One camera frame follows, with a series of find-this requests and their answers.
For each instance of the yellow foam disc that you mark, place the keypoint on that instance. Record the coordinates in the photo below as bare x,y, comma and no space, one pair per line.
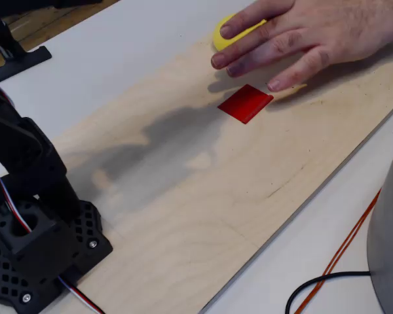
221,44

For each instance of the red square plate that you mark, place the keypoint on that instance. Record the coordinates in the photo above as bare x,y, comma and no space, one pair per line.
245,104

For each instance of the large grey lamp shade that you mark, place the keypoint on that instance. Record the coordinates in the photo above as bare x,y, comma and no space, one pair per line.
391,229

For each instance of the person's bare hand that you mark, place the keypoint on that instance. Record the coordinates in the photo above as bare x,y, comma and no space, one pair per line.
330,29

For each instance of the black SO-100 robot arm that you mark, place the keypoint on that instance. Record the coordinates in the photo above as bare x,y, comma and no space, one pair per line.
23,150

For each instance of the black camera stand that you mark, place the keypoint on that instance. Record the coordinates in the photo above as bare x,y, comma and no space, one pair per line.
19,60

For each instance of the black lattice robot base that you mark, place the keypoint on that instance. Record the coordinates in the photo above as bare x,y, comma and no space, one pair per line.
52,248

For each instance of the light plywood board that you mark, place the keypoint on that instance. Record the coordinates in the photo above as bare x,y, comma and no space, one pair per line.
216,196

